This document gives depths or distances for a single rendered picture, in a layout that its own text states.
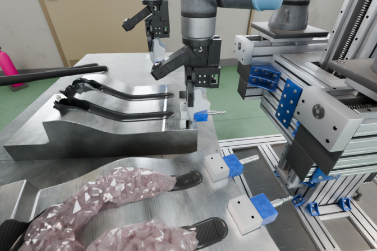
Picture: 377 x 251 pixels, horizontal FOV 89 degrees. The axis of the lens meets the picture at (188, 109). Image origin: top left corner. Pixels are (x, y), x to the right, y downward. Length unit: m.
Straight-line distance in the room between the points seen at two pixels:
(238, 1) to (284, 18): 0.54
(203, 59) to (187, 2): 0.13
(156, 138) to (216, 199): 0.22
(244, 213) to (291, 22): 0.72
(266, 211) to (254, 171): 0.92
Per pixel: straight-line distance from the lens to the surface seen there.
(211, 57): 0.46
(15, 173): 0.68
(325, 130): 0.51
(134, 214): 0.37
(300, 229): 1.22
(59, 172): 0.61
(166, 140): 0.52
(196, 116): 0.53
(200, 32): 0.42
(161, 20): 0.73
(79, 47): 3.15
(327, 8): 3.85
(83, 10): 3.00
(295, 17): 0.91
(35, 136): 0.66
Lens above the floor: 1.21
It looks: 35 degrees down
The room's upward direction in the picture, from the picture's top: straight up
